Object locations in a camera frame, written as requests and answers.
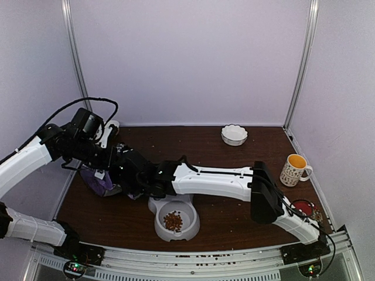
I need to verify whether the purple puppy food bag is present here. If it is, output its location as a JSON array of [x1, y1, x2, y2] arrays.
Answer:
[[79, 142, 141, 200]]

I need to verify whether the grey double pet bowl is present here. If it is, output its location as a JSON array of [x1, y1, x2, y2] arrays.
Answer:
[[148, 194, 200, 242]]

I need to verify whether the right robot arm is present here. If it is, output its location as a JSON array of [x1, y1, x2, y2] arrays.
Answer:
[[114, 143, 326, 259]]

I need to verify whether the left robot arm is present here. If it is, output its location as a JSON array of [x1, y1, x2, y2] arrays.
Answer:
[[1, 108, 120, 260]]

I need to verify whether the small white round bowl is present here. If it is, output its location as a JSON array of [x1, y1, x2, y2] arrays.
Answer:
[[105, 120, 120, 136]]

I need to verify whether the kibble in near bowl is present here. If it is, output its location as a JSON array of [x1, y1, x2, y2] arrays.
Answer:
[[163, 211, 183, 232]]

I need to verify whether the white scalloped bowl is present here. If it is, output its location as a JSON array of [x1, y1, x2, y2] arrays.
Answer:
[[221, 124, 248, 146]]

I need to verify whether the patterned mug yellow inside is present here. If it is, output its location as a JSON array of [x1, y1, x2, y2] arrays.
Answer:
[[279, 154, 313, 187]]

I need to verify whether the red floral plate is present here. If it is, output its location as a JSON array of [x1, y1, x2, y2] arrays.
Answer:
[[290, 199, 323, 226]]

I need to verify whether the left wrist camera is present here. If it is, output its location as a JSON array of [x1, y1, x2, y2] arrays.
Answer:
[[98, 127, 115, 149]]

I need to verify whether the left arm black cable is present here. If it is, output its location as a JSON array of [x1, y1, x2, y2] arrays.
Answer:
[[0, 97, 119, 165]]

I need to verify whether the left aluminium frame post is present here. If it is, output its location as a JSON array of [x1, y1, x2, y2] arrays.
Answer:
[[60, 0, 98, 112]]

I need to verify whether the aluminium frame post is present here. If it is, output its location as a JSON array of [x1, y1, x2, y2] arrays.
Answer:
[[283, 0, 319, 131], [60, 0, 98, 112]]

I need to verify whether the aluminium front rail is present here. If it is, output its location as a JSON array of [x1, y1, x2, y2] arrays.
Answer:
[[31, 231, 364, 280]]

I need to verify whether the right aluminium frame post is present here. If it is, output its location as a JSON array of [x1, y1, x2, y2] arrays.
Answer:
[[283, 0, 319, 131]]

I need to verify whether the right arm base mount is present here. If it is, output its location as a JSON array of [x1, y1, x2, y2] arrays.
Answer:
[[280, 242, 331, 279]]

